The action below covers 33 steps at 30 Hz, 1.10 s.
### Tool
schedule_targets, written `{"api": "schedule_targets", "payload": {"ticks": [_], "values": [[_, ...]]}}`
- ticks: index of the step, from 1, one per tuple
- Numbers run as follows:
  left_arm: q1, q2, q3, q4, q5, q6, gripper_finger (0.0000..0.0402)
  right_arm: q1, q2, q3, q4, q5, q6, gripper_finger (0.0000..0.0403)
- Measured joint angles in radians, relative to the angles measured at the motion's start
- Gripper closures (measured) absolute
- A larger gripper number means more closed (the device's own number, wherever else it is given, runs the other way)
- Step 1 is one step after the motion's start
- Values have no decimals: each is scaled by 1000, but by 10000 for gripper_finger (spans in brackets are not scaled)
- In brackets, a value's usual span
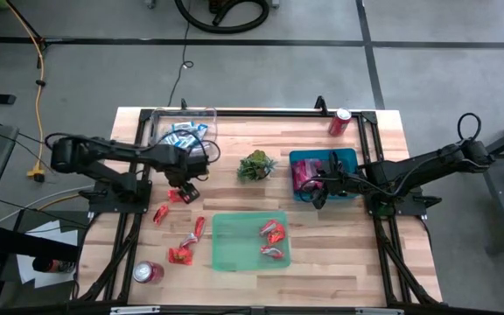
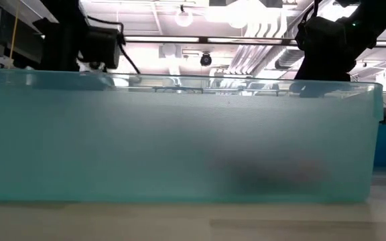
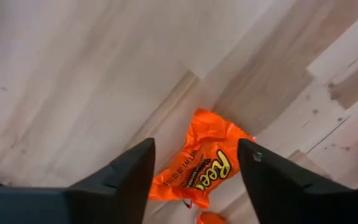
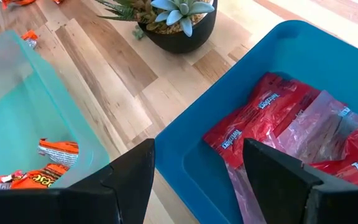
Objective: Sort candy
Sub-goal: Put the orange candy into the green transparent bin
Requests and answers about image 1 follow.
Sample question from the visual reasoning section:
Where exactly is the black vacuum hose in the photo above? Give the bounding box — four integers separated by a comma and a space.
173, 0, 270, 35

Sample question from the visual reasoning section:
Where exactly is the small artificial succulent plant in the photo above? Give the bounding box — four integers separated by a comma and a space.
236, 149, 278, 184

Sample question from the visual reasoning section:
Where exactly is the orange black bottle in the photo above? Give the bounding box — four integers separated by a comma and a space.
31, 257, 78, 275

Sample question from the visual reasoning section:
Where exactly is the dark grey metal stand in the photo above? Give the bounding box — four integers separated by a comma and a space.
452, 111, 504, 259

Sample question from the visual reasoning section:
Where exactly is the yellow extension cord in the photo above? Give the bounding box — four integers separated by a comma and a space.
6, 2, 82, 211

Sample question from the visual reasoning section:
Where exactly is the black aluminium table frame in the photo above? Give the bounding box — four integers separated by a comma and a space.
72, 107, 444, 310

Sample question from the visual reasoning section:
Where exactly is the green translucent plastic bin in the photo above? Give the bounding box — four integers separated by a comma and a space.
211, 211, 292, 272

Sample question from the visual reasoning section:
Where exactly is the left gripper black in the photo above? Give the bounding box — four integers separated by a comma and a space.
164, 146, 213, 206

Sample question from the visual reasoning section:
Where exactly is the black table beam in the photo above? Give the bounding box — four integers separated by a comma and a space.
0, 222, 81, 263

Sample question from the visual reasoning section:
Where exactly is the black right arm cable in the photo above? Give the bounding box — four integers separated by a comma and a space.
297, 112, 484, 205

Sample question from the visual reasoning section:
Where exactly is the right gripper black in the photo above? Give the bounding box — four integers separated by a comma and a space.
311, 150, 361, 210

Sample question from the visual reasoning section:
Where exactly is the white paper sheet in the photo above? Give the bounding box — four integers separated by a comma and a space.
15, 218, 81, 290

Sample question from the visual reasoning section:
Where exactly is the clear plastic container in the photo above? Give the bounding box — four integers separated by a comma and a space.
149, 107, 219, 158

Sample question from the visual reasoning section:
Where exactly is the silver metal bracket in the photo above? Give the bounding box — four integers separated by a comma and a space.
354, 307, 405, 315
109, 305, 161, 315

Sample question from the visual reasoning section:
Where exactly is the black floor cable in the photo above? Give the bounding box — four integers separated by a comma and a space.
167, 17, 195, 108

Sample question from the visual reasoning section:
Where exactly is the red soda can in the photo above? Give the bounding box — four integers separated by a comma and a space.
131, 261, 165, 284
326, 108, 353, 137

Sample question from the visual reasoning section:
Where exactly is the white floor cable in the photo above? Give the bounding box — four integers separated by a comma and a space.
0, 187, 94, 227

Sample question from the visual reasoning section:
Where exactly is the blue plastic bin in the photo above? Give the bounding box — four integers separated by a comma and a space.
289, 147, 361, 202

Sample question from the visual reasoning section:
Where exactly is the pink candy packet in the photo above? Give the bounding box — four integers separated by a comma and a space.
304, 157, 324, 176
290, 159, 312, 192

